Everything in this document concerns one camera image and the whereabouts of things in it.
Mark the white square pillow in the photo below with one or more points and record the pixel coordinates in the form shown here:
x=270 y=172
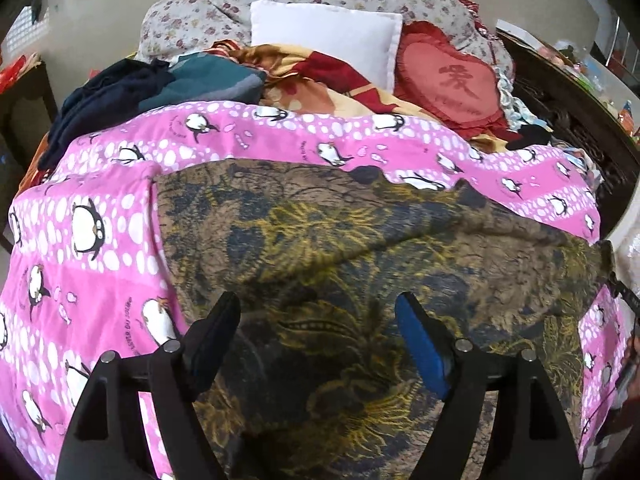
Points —
x=330 y=35

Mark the red and yellow floral blanket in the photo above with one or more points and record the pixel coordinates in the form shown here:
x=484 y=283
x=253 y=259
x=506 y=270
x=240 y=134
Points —
x=320 y=80

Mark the red heart-shaped cushion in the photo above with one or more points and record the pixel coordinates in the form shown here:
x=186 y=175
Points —
x=450 y=80

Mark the light blue ruffled cloth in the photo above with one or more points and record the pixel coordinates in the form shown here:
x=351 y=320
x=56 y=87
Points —
x=515 y=105

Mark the black cloth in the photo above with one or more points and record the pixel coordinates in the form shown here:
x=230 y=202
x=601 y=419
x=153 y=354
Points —
x=535 y=136

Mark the brown floral patterned garment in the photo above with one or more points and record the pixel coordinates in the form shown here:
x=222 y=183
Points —
x=350 y=260

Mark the dark navy clothing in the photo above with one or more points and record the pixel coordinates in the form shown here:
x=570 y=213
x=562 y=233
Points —
x=107 y=92

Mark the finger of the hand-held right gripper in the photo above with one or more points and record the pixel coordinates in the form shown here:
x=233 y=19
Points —
x=616 y=272

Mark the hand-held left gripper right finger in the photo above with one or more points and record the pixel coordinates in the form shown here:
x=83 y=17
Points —
x=420 y=340

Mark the dark wooden table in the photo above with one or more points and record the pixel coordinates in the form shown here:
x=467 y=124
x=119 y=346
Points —
x=25 y=105

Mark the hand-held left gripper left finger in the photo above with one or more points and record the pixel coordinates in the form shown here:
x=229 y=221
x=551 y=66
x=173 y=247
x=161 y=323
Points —
x=223 y=324

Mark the teal cloth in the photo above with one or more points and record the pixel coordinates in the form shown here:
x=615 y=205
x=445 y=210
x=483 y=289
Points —
x=215 y=77

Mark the clutter on shelf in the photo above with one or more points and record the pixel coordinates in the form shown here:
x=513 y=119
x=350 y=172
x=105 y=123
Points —
x=595 y=75

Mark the dark carved wooden headboard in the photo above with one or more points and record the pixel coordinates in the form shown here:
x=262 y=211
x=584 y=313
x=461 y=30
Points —
x=575 y=110

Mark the pink penguin print blanket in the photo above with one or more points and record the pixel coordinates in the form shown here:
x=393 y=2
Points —
x=100 y=240

